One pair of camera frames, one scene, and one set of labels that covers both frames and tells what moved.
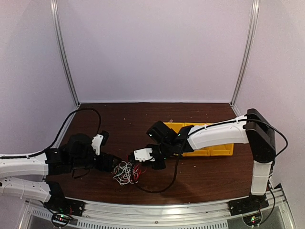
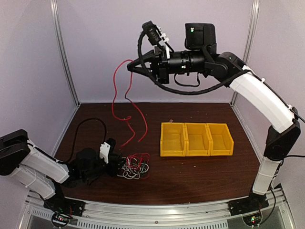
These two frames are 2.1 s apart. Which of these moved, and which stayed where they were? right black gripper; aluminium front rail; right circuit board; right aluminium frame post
Moved: right black gripper
Stayed: aluminium front rail; right aluminium frame post; right circuit board
